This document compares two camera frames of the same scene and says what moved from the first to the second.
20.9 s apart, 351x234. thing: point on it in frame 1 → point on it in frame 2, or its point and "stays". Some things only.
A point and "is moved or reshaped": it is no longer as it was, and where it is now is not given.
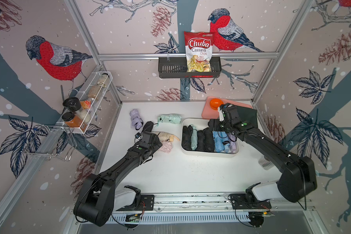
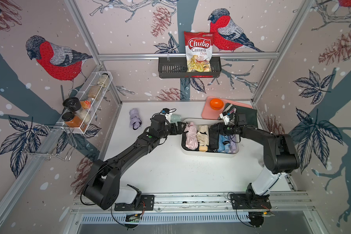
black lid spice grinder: (72, 104) stays
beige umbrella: (165, 136) is moved or reshaped
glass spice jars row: (94, 91) stays
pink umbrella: (166, 147) → (191, 135)
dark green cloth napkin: (247, 114) stays
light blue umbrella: (222, 141) stays
